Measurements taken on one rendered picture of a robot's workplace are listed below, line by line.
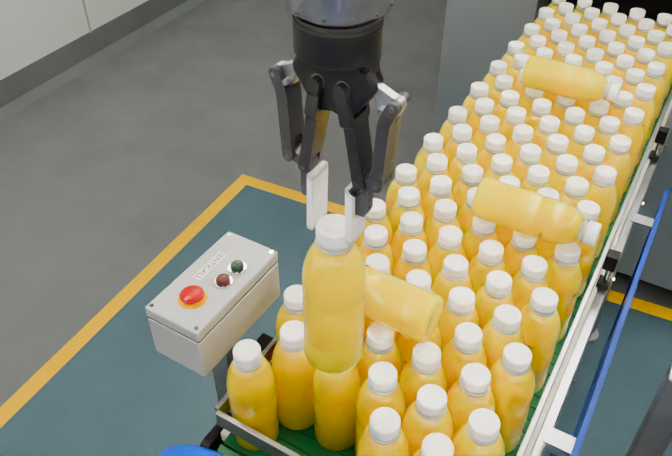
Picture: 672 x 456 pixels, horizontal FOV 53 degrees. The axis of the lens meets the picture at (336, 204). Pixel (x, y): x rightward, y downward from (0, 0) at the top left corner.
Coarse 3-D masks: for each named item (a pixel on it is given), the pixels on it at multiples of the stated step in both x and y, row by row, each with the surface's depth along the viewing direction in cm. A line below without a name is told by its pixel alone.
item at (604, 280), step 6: (612, 252) 126; (618, 252) 126; (606, 258) 125; (612, 258) 124; (618, 258) 124; (606, 264) 126; (612, 264) 125; (606, 270) 128; (612, 270) 126; (600, 276) 130; (606, 276) 128; (600, 282) 129; (606, 282) 129; (600, 288) 129; (606, 288) 128
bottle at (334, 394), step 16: (352, 368) 94; (320, 384) 94; (336, 384) 93; (352, 384) 94; (320, 400) 96; (336, 400) 94; (352, 400) 95; (320, 416) 98; (336, 416) 96; (352, 416) 98; (320, 432) 101; (336, 432) 99; (352, 432) 101; (336, 448) 102
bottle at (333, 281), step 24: (312, 264) 70; (336, 264) 69; (360, 264) 71; (312, 288) 71; (336, 288) 70; (360, 288) 72; (312, 312) 73; (336, 312) 72; (360, 312) 74; (312, 336) 76; (336, 336) 74; (360, 336) 77; (312, 360) 78; (336, 360) 77
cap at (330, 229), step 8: (328, 216) 70; (336, 216) 70; (344, 216) 70; (320, 224) 69; (328, 224) 69; (336, 224) 69; (344, 224) 69; (320, 232) 68; (328, 232) 68; (336, 232) 68; (344, 232) 68; (320, 240) 68; (328, 240) 68; (336, 240) 68; (344, 240) 68; (328, 248) 69; (336, 248) 68
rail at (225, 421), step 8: (216, 416) 99; (224, 416) 98; (224, 424) 99; (232, 424) 98; (240, 424) 97; (232, 432) 99; (240, 432) 98; (248, 432) 96; (256, 432) 96; (248, 440) 98; (256, 440) 96; (264, 440) 95; (272, 440) 95; (264, 448) 96; (272, 448) 95; (280, 448) 94
